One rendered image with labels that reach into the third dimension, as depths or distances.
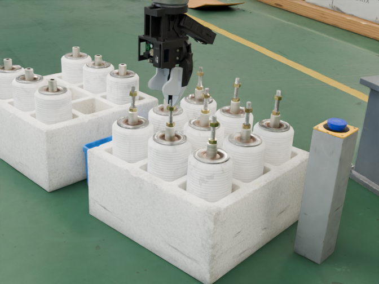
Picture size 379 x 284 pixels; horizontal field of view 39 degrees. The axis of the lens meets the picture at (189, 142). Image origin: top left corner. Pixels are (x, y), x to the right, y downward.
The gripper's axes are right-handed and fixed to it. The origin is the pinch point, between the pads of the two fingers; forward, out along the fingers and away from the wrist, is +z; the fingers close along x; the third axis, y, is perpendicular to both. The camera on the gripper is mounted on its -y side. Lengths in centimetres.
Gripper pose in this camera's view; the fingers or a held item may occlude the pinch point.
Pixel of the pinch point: (173, 98)
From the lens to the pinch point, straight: 113.2
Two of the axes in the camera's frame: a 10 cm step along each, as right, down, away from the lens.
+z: -0.5, 9.1, 4.2
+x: 7.2, 3.2, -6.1
